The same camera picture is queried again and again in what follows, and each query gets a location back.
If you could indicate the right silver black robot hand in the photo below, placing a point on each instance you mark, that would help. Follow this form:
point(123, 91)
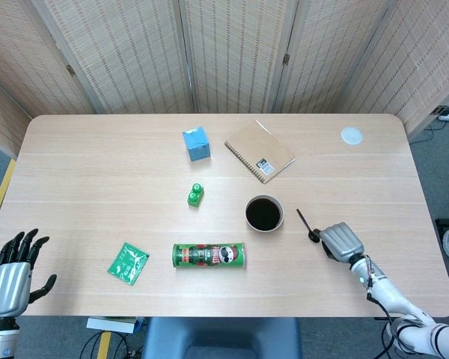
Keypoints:
point(342, 241)

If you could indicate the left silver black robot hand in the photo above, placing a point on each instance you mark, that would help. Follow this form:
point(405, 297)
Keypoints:
point(7, 284)

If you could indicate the black plastic spoon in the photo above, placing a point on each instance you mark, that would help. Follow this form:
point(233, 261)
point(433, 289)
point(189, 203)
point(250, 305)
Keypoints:
point(303, 219)

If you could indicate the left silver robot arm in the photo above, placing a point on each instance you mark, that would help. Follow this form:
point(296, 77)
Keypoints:
point(0, 336)

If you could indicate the white bowl of dark liquid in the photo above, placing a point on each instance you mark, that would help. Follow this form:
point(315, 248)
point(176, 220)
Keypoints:
point(264, 214)

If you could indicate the white flat box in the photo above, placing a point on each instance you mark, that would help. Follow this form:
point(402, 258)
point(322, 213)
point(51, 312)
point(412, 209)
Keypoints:
point(112, 324)

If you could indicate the green tea packet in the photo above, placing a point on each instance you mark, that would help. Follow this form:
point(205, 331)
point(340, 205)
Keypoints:
point(127, 263)

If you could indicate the brown spiral notebook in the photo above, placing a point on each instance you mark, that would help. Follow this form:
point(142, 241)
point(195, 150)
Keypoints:
point(260, 149)

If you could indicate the green Pringles can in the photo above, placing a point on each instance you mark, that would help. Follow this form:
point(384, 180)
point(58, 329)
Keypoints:
point(209, 256)

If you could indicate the green toy building block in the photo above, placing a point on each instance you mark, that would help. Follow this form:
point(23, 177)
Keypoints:
point(195, 196)

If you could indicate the dark blue chair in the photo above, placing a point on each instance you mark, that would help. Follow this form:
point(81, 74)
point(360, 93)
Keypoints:
point(220, 336)

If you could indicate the woven folding screen panel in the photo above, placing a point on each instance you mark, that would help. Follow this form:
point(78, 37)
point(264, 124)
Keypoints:
point(239, 52)
point(423, 56)
point(127, 52)
point(3, 123)
point(333, 52)
point(30, 52)

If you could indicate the blue cardboard box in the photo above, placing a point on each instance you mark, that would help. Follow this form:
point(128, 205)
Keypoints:
point(197, 146)

